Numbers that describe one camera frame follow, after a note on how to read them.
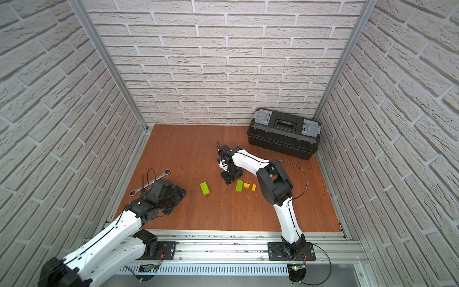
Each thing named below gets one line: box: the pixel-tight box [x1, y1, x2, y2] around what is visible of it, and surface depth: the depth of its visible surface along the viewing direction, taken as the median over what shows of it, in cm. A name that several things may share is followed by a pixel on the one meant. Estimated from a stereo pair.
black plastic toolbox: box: [246, 107, 321, 161], surface depth 100 cm
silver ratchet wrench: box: [129, 169, 172, 197], surface depth 94 cm
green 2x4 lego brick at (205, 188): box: [199, 181, 211, 197], surface depth 91 cm
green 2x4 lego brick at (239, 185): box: [235, 179, 244, 192], surface depth 94 cm
